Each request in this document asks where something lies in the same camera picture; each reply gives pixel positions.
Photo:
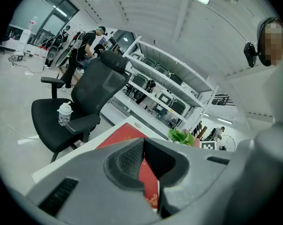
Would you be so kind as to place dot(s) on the black head-mounted camera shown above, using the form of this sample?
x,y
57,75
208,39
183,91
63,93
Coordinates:
x,y
250,54

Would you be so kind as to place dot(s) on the green potted plant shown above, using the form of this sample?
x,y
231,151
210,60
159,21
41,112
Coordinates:
x,y
179,136

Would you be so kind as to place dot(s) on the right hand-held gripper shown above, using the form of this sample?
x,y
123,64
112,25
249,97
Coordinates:
x,y
208,145

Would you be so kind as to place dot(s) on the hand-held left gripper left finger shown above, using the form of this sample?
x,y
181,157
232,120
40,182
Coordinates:
x,y
85,184

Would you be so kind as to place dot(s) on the person's face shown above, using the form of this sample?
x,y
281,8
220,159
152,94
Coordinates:
x,y
272,43

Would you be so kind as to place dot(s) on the clear water bottle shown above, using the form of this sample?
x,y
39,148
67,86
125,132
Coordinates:
x,y
64,115

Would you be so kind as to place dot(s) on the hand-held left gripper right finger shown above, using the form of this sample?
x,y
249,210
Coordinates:
x,y
197,172

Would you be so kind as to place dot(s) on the black pedestal fan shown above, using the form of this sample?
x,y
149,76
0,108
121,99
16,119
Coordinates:
x,y
225,143

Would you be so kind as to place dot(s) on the white metal shelving rack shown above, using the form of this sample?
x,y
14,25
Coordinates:
x,y
179,67

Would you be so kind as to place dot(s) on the red hardcover book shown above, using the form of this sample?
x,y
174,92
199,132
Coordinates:
x,y
125,132

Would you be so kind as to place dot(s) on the black mesh office chair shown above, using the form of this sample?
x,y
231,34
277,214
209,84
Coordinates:
x,y
97,83

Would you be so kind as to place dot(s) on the white water dispenser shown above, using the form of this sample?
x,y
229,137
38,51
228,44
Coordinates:
x,y
26,37

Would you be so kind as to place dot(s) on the white square table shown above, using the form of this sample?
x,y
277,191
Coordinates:
x,y
85,146

